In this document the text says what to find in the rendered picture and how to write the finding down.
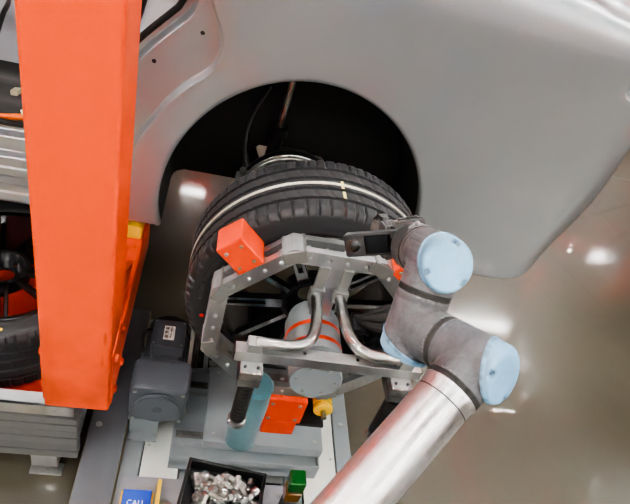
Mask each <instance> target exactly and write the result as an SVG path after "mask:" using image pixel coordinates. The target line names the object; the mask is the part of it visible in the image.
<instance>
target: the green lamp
mask: <svg viewBox="0 0 630 504"><path fill-rule="evenodd" d="M306 486H307V480H306V471H305V470H290V472H289V475H288V477H287V487H288V492H297V493H303V492H304V490H305V488H306Z"/></svg>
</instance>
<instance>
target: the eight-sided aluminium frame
mask: <svg viewBox="0 0 630 504"><path fill-rule="evenodd" d="M294 264H305V265H311V266H318V267H320V266H325V267H330V268H331V269H338V270H352V271H354V272H358V273H364V274H371V275H376V276H377V277H378V278H379V280H380V281H381V282H382V284H383V285H384V287H385V288H386V289H387V291H388V292H389V293H390V295H391V296H392V297H393V299H394V296H395V293H396V290H397V287H398V285H399V282H400V281H399V280H398V279H397V278H396V277H395V276H394V275H393V273H394V272H395V271H394V267H393V263H392V259H391V260H385V259H383V258H382V257H381V256H380V255H377V256H360V257H347V256H346V250H345V244H344V241H342V240H336V239H330V238H323V237H317V236H311V235H306V234H305V233H302V234H299V233H291V234H289V235H287V236H282V238H281V239H279V240H277V241H275V242H273V243H271V244H269V245H267V246H265V247H264V263H263V264H261V265H259V266H257V267H255V268H253V269H251V270H249V271H247V272H245V273H243V274H241V275H239V274H238V273H237V272H236V271H235V270H234V269H233V268H232V267H231V266H230V265H227V266H223V267H222V268H221V269H219V270H217V271H215V272H214V275H213V279H212V281H211V290H210V295H209V300H208V306H207V311H206V316H205V321H204V324H203V328H202V337H201V348H200V350H201V351H202V352H204V353H205V355H206V357H210V358H211V359H212V360H213V361H214V362H215V363H217V364H218V365H219V366H220V367H221V368H222V369H224V370H225V371H226V372H227V373H228V374H230V375H231V376H232V377H233V378H234V379H235V380H236V377H237V360H232V357H233V347H234V344H233V343H232V342H231V341H230V340H228V339H227V338H226V337H225V336H224V335H223V334H222V333H221V332H220V331H221V326H222V322H223V317H224V313H225V308H226V304H227V300H228V296H230V295H232V294H234V293H236V292H238V291H240V290H242V289H244V288H246V287H249V286H251V285H253V284H255V283H257V282H259V281H261V280H263V279H265V278H267V277H269V276H271V275H273V274H276V273H278V272H280V271H282V270H284V269H286V268H288V267H290V266H292V265H294ZM263 372H264V373H266V374H268V375H269V376H270V377H271V379H272V380H273V383H274V391H273V393H272V394H276V395H286V396H295V397H305V398H315V399H317V400H321V399H325V400H327V399H330V398H336V396H337V395H340V394H343V393H345V392H348V391H350V390H353V389H355V388H358V387H360V386H363V385H365V384H368V383H371V382H373V381H376V380H378V379H381V378H382V377H380V376H371V375H362V374H353V373H344V372H342V377H343V380H342V383H341V385H340V386H339V387H338V388H337V389H336V390H335V391H333V392H332V393H329V394H327V395H323V396H317V397H311V396H304V395H301V394H299V393H297V392H295V391H294V390H293V389H292V388H291V387H290V385H289V376H288V371H287V370H282V369H273V368H264V367H263Z"/></svg>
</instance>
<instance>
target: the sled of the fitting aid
mask: <svg viewBox="0 0 630 504"><path fill-rule="evenodd" d="M191 368H192V377H191V385H190V393H189V398H188V404H187V409H186V413H185V416H184V418H183V419H182V421H180V423H177V422H176V421H174V424H173V431H172V438H171V445H170V452H169V459H168V466H167V468H174V469H186V468H187V465H188V461H189V458H190V457H192V458H197V459H202V460H206V461H211V462H215V463H220V464H225V465H229V466H234V467H238V468H243V469H248V470H252V471H257V472H262V473H266V474H267V475H271V476H285V477H288V475H289V472H290V470H305V471H306V478H313V479H314V478H315V476H316V474H317V472H318V470H319V468H320V467H319V457H311V456H299V455H286V454H274V453H261V452H249V451H241V452H240V451H235V450H224V449H211V448H202V442H203V431H204V421H205V411H206V400H207V390H208V380H209V372H210V369H205V368H195V367H191Z"/></svg>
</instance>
